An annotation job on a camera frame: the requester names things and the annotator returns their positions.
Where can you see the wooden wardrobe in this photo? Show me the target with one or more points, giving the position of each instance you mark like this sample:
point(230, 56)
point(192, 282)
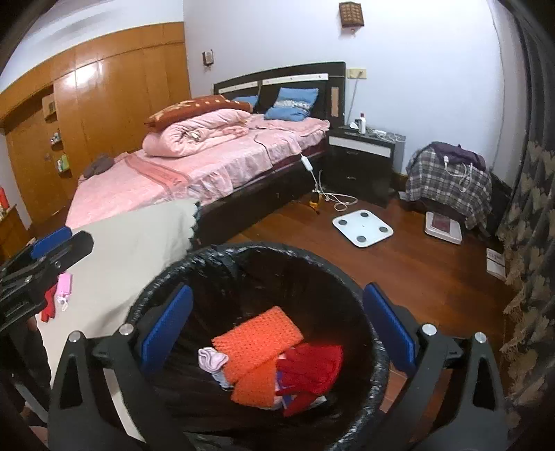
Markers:
point(90, 99)

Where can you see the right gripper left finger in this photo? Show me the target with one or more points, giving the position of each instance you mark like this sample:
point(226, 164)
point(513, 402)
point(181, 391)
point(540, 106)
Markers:
point(101, 398)

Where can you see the folded pink quilt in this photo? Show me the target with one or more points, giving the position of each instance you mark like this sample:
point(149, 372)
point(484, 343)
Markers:
point(193, 135)

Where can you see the orange knitted cloth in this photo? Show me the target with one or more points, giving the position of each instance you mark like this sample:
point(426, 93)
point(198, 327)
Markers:
point(253, 348)

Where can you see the beige table cloth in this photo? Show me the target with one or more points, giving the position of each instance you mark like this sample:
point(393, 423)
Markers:
point(129, 250)

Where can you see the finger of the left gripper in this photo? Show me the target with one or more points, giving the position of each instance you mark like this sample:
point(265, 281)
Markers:
point(47, 244)
point(29, 275)

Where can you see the wooden sideboard cabinet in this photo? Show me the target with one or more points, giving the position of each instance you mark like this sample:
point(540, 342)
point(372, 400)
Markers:
point(13, 235)

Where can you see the brown patterned blanket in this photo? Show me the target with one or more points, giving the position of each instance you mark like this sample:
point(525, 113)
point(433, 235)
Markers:
point(192, 108)

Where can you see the patterned dark curtain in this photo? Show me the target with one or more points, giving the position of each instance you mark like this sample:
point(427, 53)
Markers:
point(527, 233)

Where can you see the white blue medicine box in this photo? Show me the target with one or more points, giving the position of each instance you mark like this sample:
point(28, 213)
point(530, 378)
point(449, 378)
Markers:
point(296, 380)

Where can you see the black lined trash bin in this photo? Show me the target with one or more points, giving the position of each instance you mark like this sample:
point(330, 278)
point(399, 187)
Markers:
point(234, 283)

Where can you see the white bathroom scale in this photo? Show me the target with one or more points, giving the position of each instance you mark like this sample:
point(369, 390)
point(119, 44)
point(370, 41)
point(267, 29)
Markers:
point(362, 228)

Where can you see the black white nightstand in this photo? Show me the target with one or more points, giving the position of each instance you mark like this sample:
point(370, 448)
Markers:
point(362, 165)

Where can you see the dark purple garment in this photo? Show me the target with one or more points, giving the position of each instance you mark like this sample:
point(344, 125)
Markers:
point(451, 154)

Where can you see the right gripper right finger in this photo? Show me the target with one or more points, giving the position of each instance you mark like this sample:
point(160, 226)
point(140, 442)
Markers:
point(471, 415)

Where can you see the plaid cloth covered chair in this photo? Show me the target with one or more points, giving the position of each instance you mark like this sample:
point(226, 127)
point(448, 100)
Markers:
point(461, 187)

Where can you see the bed with pink sheet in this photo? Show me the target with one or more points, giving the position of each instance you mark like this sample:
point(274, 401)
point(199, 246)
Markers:
point(137, 180)

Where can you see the grey clothes on bed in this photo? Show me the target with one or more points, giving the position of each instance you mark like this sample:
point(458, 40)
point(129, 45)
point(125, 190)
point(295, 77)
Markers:
point(103, 163)

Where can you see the pink face mask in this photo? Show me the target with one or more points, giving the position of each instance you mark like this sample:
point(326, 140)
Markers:
point(63, 291)

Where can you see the red thermos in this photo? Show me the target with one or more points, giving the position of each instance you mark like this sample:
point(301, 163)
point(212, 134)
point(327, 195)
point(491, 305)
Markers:
point(4, 200)

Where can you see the black bed headboard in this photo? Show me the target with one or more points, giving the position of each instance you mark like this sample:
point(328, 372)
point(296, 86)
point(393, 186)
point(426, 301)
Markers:
point(329, 78)

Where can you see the white box on floor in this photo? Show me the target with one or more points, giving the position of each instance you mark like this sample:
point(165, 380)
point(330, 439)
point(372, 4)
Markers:
point(443, 228)

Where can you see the brown wall ornament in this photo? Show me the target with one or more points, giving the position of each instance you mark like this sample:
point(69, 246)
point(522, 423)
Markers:
point(351, 15)

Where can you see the red cloth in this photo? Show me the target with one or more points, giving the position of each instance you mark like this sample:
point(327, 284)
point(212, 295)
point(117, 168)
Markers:
point(305, 373)

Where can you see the white bottle on nightstand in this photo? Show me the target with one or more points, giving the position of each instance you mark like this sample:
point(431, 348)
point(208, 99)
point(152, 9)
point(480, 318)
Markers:
point(362, 124)

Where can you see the wall power socket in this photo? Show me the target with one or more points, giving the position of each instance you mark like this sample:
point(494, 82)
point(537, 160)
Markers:
point(356, 73)

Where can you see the blue pillow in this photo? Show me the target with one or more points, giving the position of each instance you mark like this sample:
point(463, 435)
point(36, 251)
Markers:
point(292, 104)
point(251, 100)

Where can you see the white tissue ball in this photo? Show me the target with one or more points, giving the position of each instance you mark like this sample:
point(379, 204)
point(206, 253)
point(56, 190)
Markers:
point(211, 360)

